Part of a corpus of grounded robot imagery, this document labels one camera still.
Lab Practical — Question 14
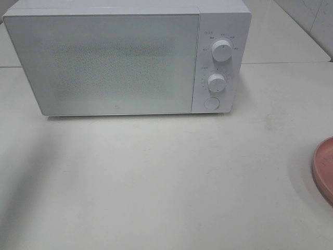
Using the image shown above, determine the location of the round white door button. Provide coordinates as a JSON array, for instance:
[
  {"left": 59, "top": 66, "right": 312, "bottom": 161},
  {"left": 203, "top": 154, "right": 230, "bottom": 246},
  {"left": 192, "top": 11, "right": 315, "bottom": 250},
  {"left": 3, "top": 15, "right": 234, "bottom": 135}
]
[{"left": 204, "top": 97, "right": 220, "bottom": 110}]

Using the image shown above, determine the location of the pink round plate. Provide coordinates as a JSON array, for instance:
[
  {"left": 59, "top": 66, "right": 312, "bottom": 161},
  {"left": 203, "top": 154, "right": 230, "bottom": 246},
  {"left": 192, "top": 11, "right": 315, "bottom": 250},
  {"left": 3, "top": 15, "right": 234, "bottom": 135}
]
[{"left": 312, "top": 137, "right": 332, "bottom": 206}]

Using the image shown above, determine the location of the white microwave door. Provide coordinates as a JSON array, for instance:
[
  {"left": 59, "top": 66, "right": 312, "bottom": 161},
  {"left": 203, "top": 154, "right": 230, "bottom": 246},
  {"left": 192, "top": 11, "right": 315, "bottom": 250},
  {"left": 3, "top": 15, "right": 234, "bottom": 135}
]
[{"left": 4, "top": 14, "right": 199, "bottom": 116}]

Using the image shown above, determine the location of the upper white power knob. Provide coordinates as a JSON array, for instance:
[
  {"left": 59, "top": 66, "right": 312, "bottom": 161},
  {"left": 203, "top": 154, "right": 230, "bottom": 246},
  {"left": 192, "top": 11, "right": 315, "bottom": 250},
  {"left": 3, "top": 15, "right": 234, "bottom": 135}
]
[{"left": 211, "top": 37, "right": 233, "bottom": 62}]

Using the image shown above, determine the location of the white microwave oven body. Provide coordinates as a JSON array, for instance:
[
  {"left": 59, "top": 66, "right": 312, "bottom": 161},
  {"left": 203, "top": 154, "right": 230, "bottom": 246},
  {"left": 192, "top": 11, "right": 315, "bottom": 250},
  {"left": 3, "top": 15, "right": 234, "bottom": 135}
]
[{"left": 3, "top": 1, "right": 252, "bottom": 115}]

